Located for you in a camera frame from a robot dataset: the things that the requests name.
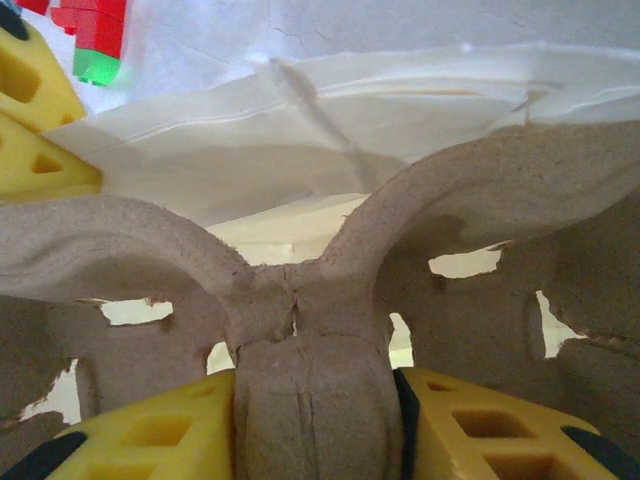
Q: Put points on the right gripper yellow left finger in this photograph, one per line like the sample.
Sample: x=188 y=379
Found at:
x=150 y=440

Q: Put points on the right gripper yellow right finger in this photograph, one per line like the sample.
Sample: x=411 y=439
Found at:
x=500 y=440

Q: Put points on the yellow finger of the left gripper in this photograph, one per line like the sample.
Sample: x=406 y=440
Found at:
x=35 y=165
x=30 y=80

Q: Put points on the cardboard cup carrier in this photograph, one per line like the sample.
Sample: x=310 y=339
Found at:
x=310 y=400

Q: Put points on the white paper takeout bag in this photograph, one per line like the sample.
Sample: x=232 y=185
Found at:
x=250 y=165

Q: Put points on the red green toy block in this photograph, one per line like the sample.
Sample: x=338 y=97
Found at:
x=95 y=30

